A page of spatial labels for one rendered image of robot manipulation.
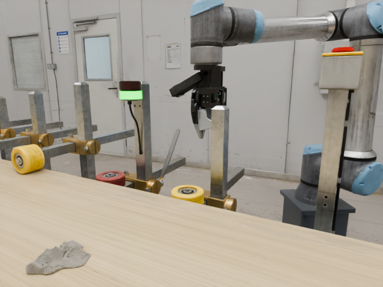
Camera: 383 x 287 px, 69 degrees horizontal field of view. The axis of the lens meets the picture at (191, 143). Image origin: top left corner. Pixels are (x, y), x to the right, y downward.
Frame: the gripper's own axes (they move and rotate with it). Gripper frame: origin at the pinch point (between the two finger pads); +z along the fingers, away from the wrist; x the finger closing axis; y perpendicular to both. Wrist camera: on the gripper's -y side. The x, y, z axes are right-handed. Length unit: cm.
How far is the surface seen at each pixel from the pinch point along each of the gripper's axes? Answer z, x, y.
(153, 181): 14.1, -8.8, -11.3
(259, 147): 65, 260, -46
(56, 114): 41, 243, -401
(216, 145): 0.4, -9.7, 9.9
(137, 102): -9.8, -10.0, -14.9
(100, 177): 10.3, -21.4, -20.0
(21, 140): 6, -14, -68
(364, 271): 11, -32, 42
